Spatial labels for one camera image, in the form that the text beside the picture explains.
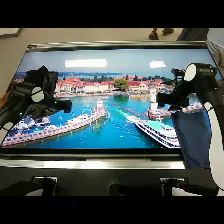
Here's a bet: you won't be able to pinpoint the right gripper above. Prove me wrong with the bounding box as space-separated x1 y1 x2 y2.
156 87 190 111

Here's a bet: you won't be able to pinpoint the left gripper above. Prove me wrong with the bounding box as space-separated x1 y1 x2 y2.
47 98 73 114

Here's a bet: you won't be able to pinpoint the blue garment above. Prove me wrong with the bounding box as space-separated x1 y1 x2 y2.
171 108 213 170

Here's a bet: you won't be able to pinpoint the brown garment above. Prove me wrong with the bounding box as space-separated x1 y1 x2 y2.
0 92 11 108

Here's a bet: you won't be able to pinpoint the person's legs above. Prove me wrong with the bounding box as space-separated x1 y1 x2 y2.
148 28 175 41

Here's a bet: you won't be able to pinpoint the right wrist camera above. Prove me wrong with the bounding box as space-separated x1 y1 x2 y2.
170 68 187 86

